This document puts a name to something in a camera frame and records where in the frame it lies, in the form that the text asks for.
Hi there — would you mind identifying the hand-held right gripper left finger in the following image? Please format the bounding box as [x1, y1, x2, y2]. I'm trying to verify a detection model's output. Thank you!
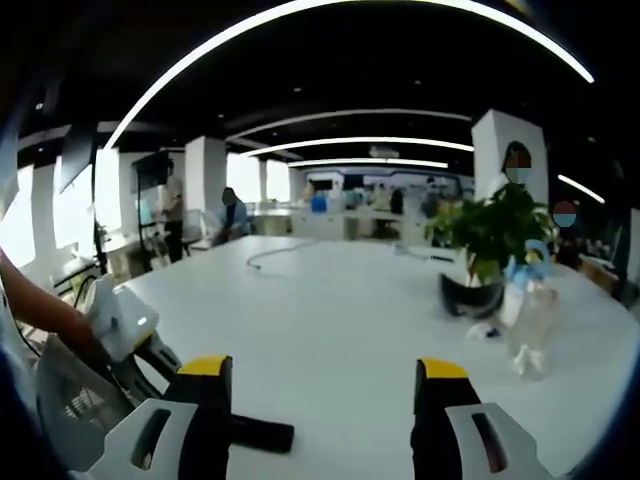
[83, 355, 235, 480]

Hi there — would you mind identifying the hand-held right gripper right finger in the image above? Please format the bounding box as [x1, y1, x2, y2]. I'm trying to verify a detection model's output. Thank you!
[410, 357, 545, 480]

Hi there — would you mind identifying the black remote control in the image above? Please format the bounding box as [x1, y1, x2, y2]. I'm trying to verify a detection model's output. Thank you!
[228, 413, 296, 454]

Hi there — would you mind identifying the white mesh chair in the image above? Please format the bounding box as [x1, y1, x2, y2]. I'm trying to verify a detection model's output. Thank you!
[33, 333, 137, 437]

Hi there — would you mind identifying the small white crumpled object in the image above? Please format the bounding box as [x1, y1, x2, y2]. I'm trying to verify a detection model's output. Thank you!
[466, 321, 502, 342]

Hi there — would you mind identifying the clear plastic bottle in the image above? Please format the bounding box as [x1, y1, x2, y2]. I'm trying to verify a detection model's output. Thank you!
[505, 283, 560, 382]

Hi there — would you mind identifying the dark grey curved object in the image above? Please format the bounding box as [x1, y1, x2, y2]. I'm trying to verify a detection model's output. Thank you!
[438, 271, 507, 320]

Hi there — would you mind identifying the white square pillar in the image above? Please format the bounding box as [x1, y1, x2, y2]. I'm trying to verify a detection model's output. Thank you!
[184, 135, 228, 237]
[470, 109, 545, 202]

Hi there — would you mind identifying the green potted plant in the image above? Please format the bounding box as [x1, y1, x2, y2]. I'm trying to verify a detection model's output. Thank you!
[424, 183, 557, 287]

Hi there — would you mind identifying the long curved ceiling light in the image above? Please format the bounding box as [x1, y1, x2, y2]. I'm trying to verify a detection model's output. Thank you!
[103, 0, 596, 150]

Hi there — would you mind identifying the dark cable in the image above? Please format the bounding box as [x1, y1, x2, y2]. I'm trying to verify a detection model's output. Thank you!
[246, 241, 317, 275]

